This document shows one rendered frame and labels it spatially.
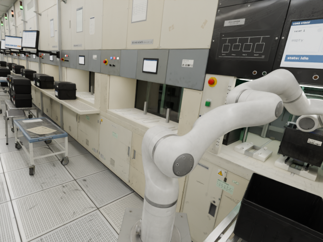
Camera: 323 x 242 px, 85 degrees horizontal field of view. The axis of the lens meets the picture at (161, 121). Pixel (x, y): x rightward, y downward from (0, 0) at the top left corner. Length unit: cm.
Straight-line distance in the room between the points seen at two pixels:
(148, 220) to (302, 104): 78
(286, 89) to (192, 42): 78
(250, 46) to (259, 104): 58
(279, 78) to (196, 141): 44
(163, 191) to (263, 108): 42
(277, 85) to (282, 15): 47
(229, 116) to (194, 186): 95
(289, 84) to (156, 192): 64
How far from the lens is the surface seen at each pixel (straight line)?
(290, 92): 89
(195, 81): 133
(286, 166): 139
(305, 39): 115
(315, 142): 133
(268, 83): 82
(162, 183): 62
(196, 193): 152
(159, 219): 67
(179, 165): 50
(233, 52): 123
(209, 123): 60
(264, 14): 123
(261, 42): 119
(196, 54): 135
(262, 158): 141
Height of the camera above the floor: 136
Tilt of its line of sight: 15 degrees down
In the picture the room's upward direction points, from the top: 7 degrees clockwise
